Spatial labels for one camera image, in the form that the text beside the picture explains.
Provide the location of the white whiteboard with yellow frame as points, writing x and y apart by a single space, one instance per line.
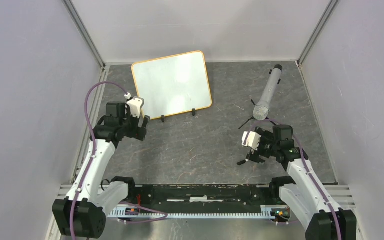
172 85

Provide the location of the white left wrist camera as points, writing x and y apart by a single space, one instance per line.
135 105

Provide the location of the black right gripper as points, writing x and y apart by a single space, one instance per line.
266 135

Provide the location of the white toothed cable rail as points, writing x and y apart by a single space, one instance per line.
265 212

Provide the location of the grey whiteboard wire stand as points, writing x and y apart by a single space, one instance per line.
192 112

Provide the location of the silver microphone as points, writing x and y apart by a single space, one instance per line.
262 108

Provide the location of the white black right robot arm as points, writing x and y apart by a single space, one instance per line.
321 216

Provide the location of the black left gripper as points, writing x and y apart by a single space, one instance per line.
138 132

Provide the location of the black microphone tripod stand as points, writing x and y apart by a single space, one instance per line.
252 118

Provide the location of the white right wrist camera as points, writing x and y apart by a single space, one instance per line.
251 139

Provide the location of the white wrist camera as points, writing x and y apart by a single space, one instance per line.
251 139
135 105

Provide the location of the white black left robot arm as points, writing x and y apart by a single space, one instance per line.
84 210

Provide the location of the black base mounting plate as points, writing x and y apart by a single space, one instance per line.
205 198

